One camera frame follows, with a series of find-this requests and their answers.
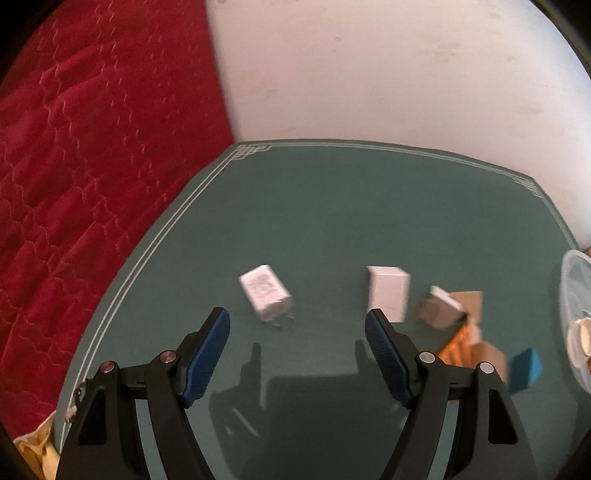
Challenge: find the red quilted blanket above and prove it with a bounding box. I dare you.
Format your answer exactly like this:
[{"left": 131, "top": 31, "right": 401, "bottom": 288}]
[{"left": 0, "top": 0, "right": 238, "bottom": 444}]

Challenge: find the blue wooden block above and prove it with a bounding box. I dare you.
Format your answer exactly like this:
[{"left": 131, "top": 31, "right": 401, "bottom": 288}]
[{"left": 508, "top": 348, "right": 543, "bottom": 393}]

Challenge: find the small white-topped cardboard box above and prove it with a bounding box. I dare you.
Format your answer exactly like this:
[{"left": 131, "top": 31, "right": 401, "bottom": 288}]
[{"left": 419, "top": 285, "right": 483, "bottom": 330}]

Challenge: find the tan wooden rectangular block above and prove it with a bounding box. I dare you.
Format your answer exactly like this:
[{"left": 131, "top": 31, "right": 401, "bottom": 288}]
[{"left": 470, "top": 342, "right": 509, "bottom": 386}]

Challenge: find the white charger plug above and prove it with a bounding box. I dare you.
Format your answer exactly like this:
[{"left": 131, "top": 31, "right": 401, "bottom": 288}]
[{"left": 239, "top": 264, "right": 296, "bottom": 330}]

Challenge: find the yellow cloth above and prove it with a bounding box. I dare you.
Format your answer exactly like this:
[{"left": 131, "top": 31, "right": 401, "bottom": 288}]
[{"left": 13, "top": 411, "right": 61, "bottom": 480}]

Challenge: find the clear plastic bowl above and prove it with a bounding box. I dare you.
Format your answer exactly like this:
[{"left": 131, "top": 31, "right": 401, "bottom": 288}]
[{"left": 558, "top": 249, "right": 591, "bottom": 384}]

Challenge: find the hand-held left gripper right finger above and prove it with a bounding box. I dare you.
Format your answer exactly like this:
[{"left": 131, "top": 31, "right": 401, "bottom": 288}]
[{"left": 365, "top": 308, "right": 539, "bottom": 480}]

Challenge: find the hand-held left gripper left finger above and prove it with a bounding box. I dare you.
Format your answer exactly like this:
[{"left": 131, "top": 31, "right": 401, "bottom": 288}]
[{"left": 55, "top": 307, "right": 232, "bottom": 480}]

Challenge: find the white rectangular box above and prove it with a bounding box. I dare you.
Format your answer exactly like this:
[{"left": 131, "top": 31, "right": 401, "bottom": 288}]
[{"left": 366, "top": 265, "right": 411, "bottom": 324}]

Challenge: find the orange striped box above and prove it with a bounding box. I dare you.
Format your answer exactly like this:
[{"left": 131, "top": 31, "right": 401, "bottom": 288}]
[{"left": 436, "top": 323, "right": 483, "bottom": 367}]

